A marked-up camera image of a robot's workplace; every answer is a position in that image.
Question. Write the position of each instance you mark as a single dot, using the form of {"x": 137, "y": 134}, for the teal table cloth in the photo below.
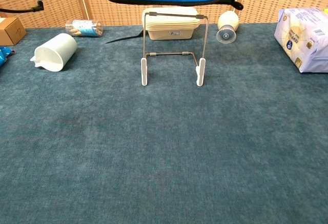
{"x": 128, "y": 144}

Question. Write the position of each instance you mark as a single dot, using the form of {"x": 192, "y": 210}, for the beige lidded lunch box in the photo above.
{"x": 170, "y": 29}

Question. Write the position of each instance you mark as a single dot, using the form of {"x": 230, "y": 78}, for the cream squeeze sauce bottle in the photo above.
{"x": 228, "y": 26}

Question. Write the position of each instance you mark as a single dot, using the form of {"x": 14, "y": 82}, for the pale blue plastic mug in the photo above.
{"x": 55, "y": 52}

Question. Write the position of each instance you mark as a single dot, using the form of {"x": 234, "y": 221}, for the white purple tissue pack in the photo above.
{"x": 305, "y": 37}

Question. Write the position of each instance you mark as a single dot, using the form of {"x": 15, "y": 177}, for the blue snack bag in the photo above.
{"x": 3, "y": 55}

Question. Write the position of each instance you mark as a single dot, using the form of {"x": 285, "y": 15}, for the brown cardboard box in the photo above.
{"x": 10, "y": 30}

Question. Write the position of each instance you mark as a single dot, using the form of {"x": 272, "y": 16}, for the green tissue pack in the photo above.
{"x": 326, "y": 10}

